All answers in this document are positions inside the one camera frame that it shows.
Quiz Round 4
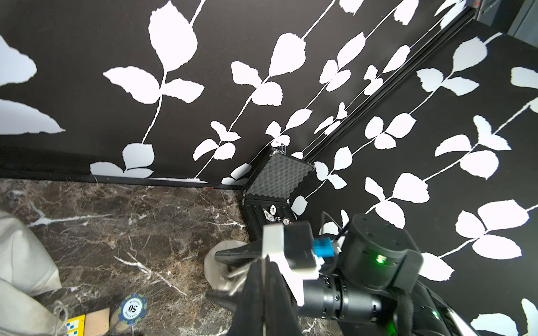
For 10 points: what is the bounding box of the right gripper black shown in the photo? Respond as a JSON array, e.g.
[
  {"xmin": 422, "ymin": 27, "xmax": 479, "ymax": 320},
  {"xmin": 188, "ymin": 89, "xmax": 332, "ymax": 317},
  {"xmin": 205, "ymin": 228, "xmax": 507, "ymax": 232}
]
[{"xmin": 205, "ymin": 242, "xmax": 382, "ymax": 323}]

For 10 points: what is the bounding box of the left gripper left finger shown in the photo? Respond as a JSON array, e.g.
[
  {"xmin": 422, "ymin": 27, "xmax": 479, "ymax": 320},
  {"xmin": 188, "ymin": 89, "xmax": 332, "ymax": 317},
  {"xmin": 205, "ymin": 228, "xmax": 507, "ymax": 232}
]
[{"xmin": 227, "ymin": 260, "xmax": 264, "ymax": 336}]

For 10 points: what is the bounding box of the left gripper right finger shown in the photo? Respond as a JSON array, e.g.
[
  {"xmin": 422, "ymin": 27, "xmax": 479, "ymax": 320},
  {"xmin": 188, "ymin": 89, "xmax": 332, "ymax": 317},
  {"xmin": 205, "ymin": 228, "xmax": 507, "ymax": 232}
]
[{"xmin": 263, "ymin": 258, "xmax": 302, "ymax": 336}]

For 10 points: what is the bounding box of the cream bag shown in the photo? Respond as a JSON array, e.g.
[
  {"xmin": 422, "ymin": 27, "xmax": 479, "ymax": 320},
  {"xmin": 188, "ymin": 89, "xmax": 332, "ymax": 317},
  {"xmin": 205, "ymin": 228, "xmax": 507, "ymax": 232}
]
[
  {"xmin": 204, "ymin": 240, "xmax": 251, "ymax": 295},
  {"xmin": 1, "ymin": 211, "xmax": 65, "ymax": 335}
]

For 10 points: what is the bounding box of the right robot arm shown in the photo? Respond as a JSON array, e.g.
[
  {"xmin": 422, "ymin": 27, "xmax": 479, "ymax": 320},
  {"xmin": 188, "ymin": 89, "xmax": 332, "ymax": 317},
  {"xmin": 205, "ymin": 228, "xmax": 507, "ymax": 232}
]
[{"xmin": 206, "ymin": 214, "xmax": 476, "ymax": 335}]

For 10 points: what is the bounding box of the black foam-lined case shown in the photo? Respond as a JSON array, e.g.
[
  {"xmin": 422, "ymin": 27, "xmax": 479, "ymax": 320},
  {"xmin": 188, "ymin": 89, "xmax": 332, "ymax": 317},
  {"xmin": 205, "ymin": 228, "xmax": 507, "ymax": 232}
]
[{"xmin": 240, "ymin": 148, "xmax": 314, "ymax": 242}]

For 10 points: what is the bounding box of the plain wooden cube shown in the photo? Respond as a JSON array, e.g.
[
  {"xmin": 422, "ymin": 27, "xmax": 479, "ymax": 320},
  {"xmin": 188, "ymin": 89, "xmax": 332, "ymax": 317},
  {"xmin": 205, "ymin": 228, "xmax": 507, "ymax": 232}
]
[{"xmin": 84, "ymin": 308, "xmax": 110, "ymax": 336}]

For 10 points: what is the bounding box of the yellow patterned cube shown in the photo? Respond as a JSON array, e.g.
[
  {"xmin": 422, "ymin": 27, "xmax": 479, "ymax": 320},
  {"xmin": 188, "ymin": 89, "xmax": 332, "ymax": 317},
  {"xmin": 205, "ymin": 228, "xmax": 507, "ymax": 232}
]
[{"xmin": 64, "ymin": 315, "xmax": 85, "ymax": 336}]

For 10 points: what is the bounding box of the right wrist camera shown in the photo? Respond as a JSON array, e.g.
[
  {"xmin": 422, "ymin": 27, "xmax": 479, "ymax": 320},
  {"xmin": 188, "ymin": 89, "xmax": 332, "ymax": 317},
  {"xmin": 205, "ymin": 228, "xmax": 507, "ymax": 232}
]
[{"xmin": 261, "ymin": 221, "xmax": 336, "ymax": 307}]

